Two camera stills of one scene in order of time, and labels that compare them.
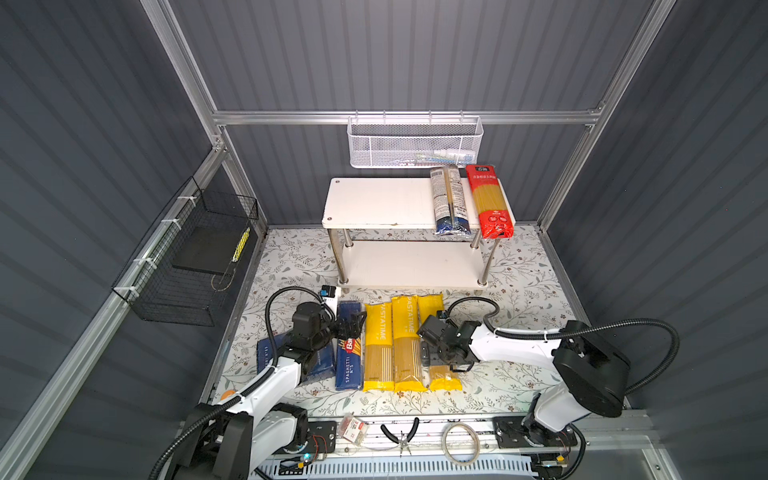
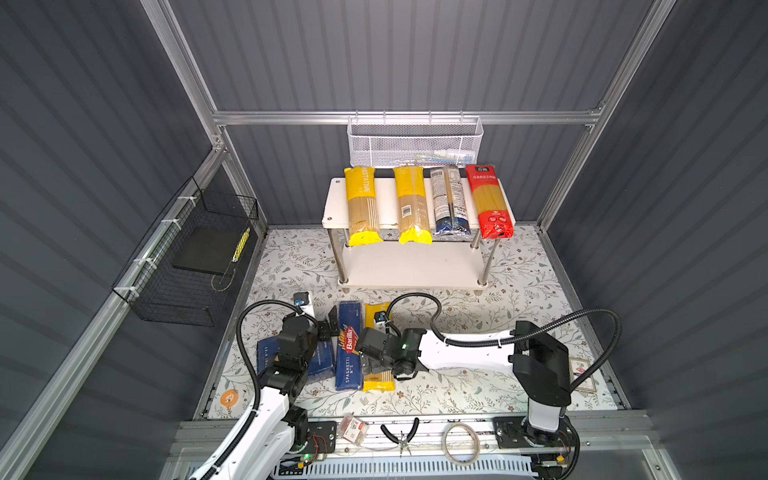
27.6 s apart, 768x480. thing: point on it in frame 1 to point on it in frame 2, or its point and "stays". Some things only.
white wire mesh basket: [414, 139] stays
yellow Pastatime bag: [439, 379] to [412, 205]
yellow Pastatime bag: [407, 345] to [363, 220]
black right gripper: [427, 355] to [371, 365]
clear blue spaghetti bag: [461, 221] stays
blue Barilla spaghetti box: [349, 364] stays
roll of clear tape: [476, 439] stays
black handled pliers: [403, 442] stays
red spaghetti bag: [494, 219] stays
